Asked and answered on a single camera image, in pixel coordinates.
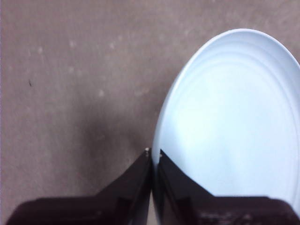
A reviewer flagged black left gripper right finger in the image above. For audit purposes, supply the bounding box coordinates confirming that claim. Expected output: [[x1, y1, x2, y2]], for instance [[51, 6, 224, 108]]
[[155, 148, 300, 225]]

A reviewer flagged blue round plate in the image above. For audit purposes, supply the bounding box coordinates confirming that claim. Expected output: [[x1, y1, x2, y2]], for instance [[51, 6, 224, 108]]
[[151, 28, 300, 225]]

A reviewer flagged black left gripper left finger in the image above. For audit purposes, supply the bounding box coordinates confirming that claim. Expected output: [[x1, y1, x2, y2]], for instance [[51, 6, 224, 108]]
[[6, 148, 153, 225]]

